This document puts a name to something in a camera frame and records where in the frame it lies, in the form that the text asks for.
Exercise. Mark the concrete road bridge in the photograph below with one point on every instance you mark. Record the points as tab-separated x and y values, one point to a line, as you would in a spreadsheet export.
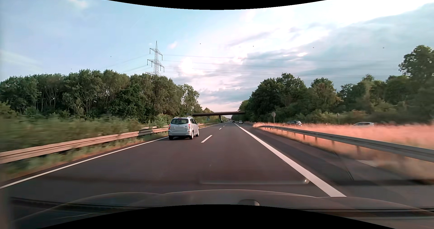
217	113

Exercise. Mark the silver car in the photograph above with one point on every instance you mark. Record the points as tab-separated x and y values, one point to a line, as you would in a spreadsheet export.
183	127

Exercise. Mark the dark asphalt road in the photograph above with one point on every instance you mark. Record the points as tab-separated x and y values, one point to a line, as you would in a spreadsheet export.
217	154

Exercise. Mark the lattice electricity pylon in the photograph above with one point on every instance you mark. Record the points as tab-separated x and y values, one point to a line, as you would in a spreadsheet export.
155	59

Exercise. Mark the dark car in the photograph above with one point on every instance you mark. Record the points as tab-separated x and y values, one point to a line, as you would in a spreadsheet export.
294	122

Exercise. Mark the car's own bonnet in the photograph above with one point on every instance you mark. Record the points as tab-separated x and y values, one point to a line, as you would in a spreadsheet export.
217	198

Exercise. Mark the road markings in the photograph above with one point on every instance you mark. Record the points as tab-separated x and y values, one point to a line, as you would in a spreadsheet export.
298	168

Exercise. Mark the wood of green trees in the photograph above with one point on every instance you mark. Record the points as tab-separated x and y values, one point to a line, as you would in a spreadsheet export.
91	93
339	100

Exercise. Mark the white car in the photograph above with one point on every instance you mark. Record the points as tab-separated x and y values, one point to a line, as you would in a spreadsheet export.
363	124

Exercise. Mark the dry pale grass verge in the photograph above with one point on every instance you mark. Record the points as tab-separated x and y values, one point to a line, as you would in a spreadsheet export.
379	134

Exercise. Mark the overgrown green grass verge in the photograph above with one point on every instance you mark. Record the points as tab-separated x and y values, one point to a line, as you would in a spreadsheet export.
51	130

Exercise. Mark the round road sign on post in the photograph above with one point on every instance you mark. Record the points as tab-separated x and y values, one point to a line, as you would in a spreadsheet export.
273	115

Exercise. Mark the grey metal guard rail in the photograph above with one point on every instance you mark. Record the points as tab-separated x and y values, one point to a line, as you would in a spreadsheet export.
356	141

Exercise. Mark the weathered metal guard rail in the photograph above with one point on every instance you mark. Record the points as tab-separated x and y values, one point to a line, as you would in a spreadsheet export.
67	144

